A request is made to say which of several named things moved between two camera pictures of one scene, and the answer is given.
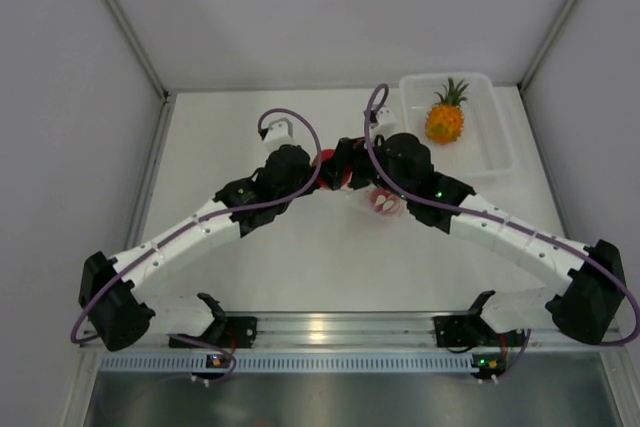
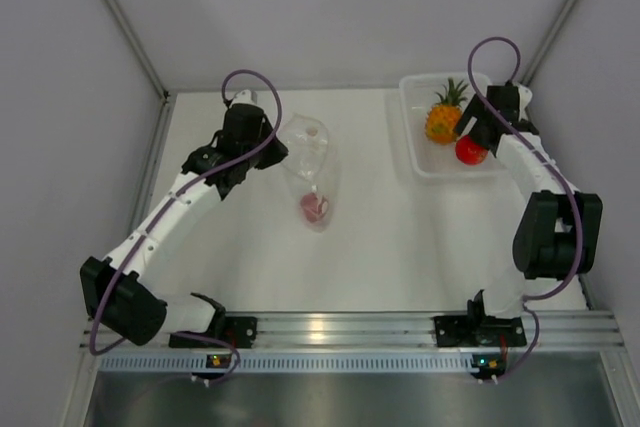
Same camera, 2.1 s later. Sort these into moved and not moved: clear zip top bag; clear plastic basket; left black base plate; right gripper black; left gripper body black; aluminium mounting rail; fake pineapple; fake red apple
Moved: right gripper black; fake red apple; left gripper body black; clear zip top bag
Not moved: aluminium mounting rail; fake pineapple; left black base plate; clear plastic basket
